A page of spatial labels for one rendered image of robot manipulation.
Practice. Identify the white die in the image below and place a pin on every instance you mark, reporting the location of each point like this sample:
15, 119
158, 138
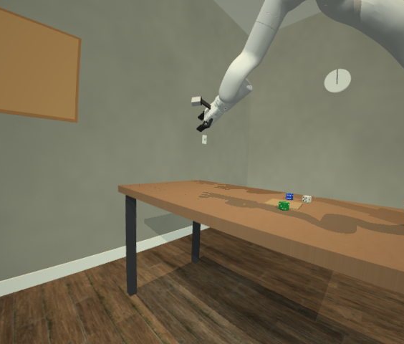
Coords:
306, 199

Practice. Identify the green die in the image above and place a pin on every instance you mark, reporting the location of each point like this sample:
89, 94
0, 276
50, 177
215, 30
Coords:
284, 205

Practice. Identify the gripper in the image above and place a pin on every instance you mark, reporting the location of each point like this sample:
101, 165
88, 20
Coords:
211, 116

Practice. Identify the tan flat mat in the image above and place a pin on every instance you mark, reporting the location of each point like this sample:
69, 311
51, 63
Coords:
292, 204

